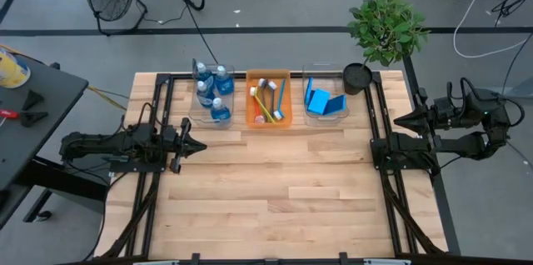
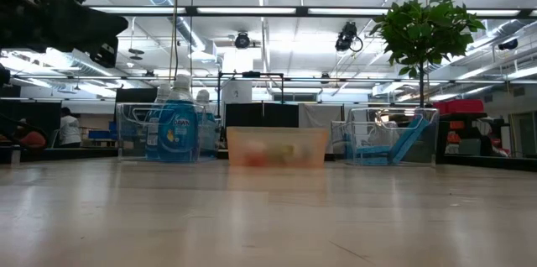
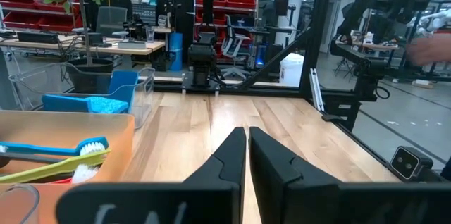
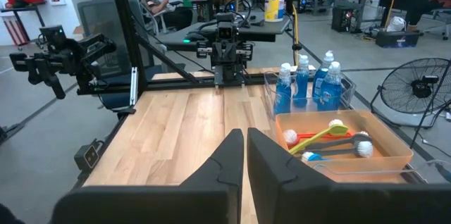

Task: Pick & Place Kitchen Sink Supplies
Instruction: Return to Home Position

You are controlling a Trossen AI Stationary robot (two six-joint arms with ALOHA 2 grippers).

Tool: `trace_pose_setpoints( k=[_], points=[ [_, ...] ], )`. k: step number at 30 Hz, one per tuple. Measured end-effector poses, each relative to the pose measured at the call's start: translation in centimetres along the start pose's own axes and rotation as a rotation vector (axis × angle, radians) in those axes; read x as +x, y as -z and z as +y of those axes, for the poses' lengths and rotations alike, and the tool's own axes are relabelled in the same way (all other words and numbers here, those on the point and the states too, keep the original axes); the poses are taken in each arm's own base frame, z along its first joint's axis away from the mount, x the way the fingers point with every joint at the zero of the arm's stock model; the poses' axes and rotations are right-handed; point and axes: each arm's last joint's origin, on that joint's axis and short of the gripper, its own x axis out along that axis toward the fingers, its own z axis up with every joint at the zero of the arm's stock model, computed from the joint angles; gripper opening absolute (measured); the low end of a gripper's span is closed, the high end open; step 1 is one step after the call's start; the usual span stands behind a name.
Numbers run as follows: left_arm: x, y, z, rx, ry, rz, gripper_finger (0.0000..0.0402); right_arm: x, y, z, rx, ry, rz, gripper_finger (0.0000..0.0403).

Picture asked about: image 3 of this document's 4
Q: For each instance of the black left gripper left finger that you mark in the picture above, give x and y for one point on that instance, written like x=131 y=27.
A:
x=158 y=203

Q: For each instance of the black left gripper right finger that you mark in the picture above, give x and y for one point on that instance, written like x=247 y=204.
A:
x=352 y=203

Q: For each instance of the red dish brush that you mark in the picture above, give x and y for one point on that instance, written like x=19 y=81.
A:
x=84 y=174

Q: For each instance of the light blue sponge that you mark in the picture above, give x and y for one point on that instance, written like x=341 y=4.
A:
x=107 y=105
x=123 y=81

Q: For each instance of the green dish brush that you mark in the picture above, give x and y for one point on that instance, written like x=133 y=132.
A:
x=53 y=168

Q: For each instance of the blue dish brush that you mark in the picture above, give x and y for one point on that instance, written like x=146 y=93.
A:
x=46 y=149

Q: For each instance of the grey round dish brush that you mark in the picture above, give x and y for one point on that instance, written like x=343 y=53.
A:
x=35 y=157

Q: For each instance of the dark blue sponge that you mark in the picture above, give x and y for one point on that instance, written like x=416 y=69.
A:
x=65 y=103

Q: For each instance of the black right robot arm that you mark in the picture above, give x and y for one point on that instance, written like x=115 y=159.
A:
x=202 y=58

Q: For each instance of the clear plastic bin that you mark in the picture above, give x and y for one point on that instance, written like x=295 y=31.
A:
x=21 y=190
x=144 y=97

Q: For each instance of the orange plastic bin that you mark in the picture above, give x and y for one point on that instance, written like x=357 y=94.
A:
x=63 y=125

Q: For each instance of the white bucket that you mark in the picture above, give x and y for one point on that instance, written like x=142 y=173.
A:
x=291 y=70

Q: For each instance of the green potted plant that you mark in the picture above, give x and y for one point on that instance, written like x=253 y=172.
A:
x=88 y=72

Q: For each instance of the blue cylinder barrel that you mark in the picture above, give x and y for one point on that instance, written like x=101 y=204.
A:
x=175 y=51

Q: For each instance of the long wooden desk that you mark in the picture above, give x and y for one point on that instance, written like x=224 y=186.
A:
x=123 y=48

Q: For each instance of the person's hand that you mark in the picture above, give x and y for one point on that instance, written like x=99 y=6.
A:
x=428 y=49

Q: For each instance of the white office chair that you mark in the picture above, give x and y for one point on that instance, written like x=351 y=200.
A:
x=232 y=46

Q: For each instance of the grey mesh office chair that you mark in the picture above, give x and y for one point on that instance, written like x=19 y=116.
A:
x=111 y=19

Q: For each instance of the black flat box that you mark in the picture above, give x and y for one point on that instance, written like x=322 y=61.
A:
x=38 y=37

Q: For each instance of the red bin shelf rack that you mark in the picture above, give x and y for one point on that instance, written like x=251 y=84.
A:
x=21 y=5
x=236 y=0

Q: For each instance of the black table-level camera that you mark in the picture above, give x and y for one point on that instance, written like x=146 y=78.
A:
x=408 y=162

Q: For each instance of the silver frame bracket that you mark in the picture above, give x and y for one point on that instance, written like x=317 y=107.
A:
x=316 y=90

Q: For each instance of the black rig upright post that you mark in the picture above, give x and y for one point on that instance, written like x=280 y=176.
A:
x=317 y=23

